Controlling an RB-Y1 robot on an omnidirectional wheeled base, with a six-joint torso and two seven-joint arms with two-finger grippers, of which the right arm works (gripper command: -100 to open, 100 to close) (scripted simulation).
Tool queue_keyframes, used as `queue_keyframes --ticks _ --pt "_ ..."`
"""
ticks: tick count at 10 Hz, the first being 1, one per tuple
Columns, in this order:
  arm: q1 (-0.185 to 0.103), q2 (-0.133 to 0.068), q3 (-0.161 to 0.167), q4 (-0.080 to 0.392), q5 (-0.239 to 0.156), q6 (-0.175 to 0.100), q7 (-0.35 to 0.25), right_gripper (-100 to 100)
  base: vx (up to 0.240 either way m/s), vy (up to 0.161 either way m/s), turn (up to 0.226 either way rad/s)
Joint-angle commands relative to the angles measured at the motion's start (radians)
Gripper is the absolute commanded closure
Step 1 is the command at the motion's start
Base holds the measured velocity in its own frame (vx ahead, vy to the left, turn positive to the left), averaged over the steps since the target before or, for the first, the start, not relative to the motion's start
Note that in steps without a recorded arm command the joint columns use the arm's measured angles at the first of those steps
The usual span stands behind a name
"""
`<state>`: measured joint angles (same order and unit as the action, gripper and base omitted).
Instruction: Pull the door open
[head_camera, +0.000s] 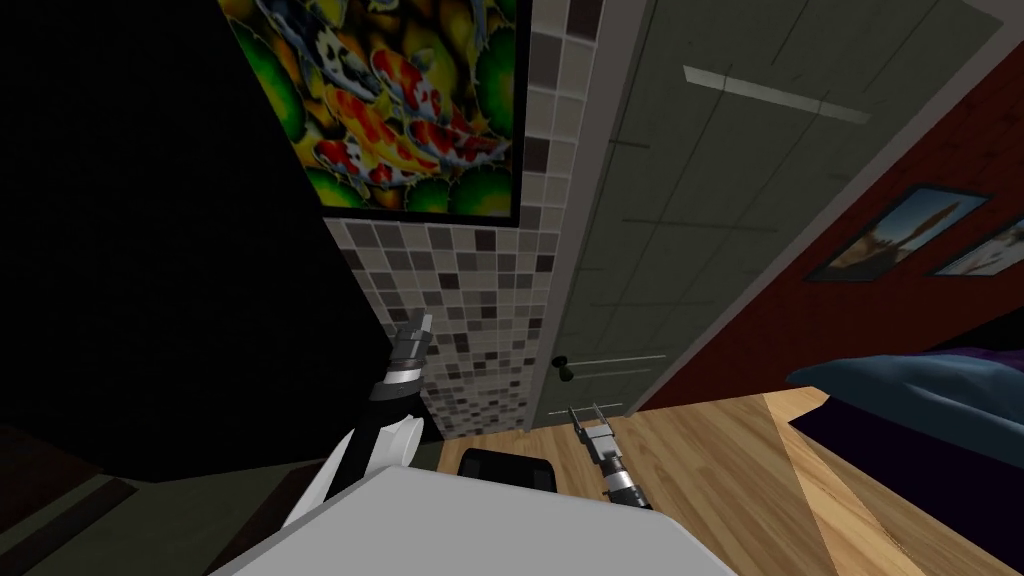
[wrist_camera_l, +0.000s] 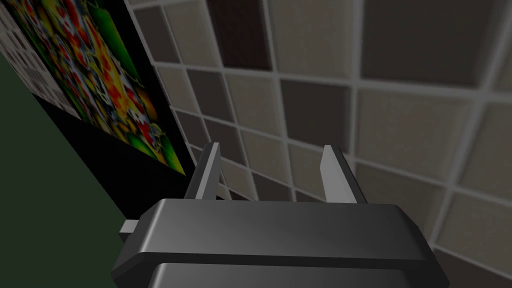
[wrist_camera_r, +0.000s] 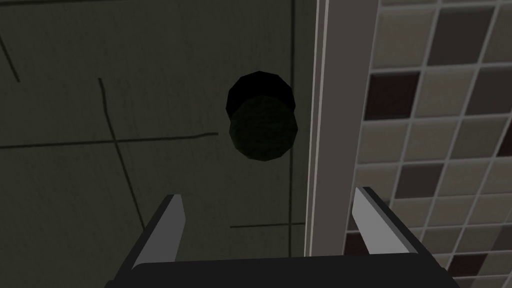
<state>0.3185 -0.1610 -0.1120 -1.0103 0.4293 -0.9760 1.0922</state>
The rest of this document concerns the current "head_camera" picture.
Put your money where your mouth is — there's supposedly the small black framed picture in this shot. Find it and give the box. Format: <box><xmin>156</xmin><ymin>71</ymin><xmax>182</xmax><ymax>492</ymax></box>
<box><xmin>927</xmin><ymin>215</ymin><xmax>1024</xmax><ymax>280</ymax></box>

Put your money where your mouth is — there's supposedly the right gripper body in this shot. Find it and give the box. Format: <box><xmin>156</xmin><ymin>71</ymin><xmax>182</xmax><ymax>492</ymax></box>
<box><xmin>579</xmin><ymin>421</ymin><xmax>621</xmax><ymax>463</ymax></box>

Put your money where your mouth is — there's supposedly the grey-green door leaf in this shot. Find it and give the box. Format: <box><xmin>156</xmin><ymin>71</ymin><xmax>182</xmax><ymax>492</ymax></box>
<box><xmin>531</xmin><ymin>0</ymin><xmax>1006</xmax><ymax>434</ymax></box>

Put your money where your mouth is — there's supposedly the colourful koi fish painting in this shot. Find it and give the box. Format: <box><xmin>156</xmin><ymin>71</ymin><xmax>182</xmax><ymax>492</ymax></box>
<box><xmin>215</xmin><ymin>0</ymin><xmax>535</xmax><ymax>226</ymax></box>

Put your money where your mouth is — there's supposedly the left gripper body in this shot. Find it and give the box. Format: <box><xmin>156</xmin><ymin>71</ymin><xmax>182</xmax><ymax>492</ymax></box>
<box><xmin>391</xmin><ymin>314</ymin><xmax>437</xmax><ymax>369</ymax></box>

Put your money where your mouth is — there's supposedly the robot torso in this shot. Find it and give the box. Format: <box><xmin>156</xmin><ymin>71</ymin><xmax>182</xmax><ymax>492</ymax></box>
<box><xmin>209</xmin><ymin>447</ymin><xmax>739</xmax><ymax>576</ymax></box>

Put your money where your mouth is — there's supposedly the large black framed picture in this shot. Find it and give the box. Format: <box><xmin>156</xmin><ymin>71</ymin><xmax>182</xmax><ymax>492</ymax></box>
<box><xmin>803</xmin><ymin>184</ymin><xmax>994</xmax><ymax>284</ymax></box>

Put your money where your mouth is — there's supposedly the bed with blue pillow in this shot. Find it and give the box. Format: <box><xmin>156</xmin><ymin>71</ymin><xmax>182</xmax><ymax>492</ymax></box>
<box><xmin>782</xmin><ymin>307</ymin><xmax>1024</xmax><ymax>549</ymax></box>

